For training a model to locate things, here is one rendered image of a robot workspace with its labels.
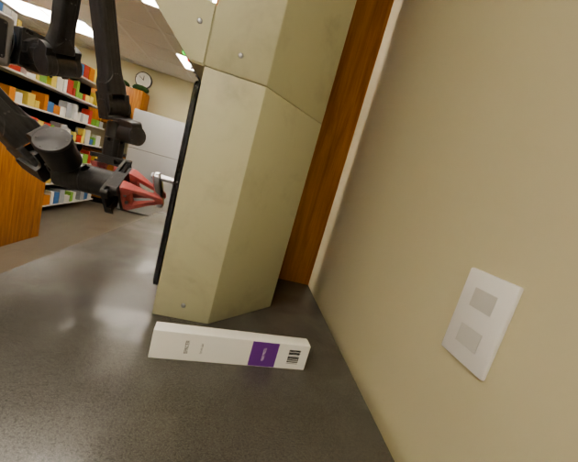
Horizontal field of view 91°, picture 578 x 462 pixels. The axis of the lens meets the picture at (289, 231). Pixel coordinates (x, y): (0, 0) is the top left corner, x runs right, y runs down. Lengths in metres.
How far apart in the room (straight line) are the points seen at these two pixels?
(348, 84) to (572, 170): 0.71
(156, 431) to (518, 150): 0.55
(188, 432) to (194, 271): 0.27
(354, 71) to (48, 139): 0.80
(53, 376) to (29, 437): 0.09
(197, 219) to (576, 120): 0.53
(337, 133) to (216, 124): 0.50
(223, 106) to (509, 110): 0.43
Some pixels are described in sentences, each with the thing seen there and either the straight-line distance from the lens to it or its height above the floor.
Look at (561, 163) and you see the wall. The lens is 0.42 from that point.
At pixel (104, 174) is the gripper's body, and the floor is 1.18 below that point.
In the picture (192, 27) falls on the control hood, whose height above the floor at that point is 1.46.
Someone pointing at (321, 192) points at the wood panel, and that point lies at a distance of 0.94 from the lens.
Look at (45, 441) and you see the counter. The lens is 0.44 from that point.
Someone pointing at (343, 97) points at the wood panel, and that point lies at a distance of 0.98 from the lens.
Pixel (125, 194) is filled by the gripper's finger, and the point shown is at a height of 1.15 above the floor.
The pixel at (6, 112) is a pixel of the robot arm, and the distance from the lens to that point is 0.74.
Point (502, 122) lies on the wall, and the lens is 0.50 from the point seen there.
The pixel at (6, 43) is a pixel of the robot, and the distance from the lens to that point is 1.39.
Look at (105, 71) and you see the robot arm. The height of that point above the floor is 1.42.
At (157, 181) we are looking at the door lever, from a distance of 0.62.
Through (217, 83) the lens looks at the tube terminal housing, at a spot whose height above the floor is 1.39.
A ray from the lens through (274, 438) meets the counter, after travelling 0.45.
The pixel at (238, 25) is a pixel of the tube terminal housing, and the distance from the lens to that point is 0.60.
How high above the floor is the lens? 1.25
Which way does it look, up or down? 9 degrees down
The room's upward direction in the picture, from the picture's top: 16 degrees clockwise
